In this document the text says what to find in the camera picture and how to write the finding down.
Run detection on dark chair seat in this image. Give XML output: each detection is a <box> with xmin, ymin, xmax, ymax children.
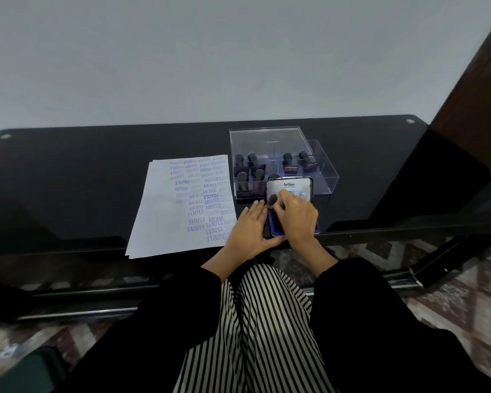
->
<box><xmin>0</xmin><ymin>346</ymin><xmax>68</xmax><ymax>393</ymax></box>

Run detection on person's left hand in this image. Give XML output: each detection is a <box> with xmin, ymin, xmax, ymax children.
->
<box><xmin>223</xmin><ymin>199</ymin><xmax>286</xmax><ymax>263</ymax></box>

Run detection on cluster of rubber stamps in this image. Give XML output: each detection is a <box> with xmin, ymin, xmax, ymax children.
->
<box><xmin>234</xmin><ymin>150</ymin><xmax>318</xmax><ymax>199</ymax></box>

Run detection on person's right hand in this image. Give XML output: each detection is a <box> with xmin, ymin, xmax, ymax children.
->
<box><xmin>269</xmin><ymin>189</ymin><xmax>320</xmax><ymax>252</ymax></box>

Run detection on blue ink pad tin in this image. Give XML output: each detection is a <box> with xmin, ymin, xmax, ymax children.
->
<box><xmin>263</xmin><ymin>176</ymin><xmax>322</xmax><ymax>238</ymax></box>

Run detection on dark brown wooden door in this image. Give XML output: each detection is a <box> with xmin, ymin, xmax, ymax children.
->
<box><xmin>429</xmin><ymin>7</ymin><xmax>491</xmax><ymax>173</ymax></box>

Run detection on black white striped trousers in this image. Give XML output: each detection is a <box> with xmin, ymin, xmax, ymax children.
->
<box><xmin>173</xmin><ymin>264</ymin><xmax>339</xmax><ymax>393</ymax></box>

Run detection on black metal table frame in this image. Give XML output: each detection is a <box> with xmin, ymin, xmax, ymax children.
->
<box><xmin>0</xmin><ymin>231</ymin><xmax>491</xmax><ymax>324</ymax></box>

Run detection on person's left forearm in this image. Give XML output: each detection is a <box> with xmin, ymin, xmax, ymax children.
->
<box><xmin>59</xmin><ymin>251</ymin><xmax>232</xmax><ymax>393</ymax></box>

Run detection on person's right forearm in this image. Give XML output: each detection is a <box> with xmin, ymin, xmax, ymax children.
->
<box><xmin>288</xmin><ymin>237</ymin><xmax>491</xmax><ymax>393</ymax></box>

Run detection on clear plastic box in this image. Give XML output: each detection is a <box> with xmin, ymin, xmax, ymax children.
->
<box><xmin>229</xmin><ymin>126</ymin><xmax>316</xmax><ymax>200</ymax></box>

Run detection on white stamped paper sheet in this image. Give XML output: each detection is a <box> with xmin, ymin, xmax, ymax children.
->
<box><xmin>125</xmin><ymin>154</ymin><xmax>239</xmax><ymax>259</ymax></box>

